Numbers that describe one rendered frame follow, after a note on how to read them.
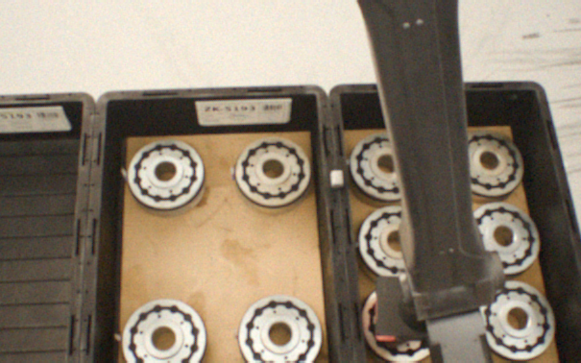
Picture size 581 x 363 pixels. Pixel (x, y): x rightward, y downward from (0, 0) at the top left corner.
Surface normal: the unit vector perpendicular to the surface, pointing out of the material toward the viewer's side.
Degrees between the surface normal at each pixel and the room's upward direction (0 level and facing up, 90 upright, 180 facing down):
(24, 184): 0
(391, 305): 4
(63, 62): 0
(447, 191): 73
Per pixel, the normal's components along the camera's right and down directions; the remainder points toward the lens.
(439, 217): 0.09, 0.76
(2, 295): 0.05, -0.40
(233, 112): 0.07, 0.92
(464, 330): -0.19, -0.29
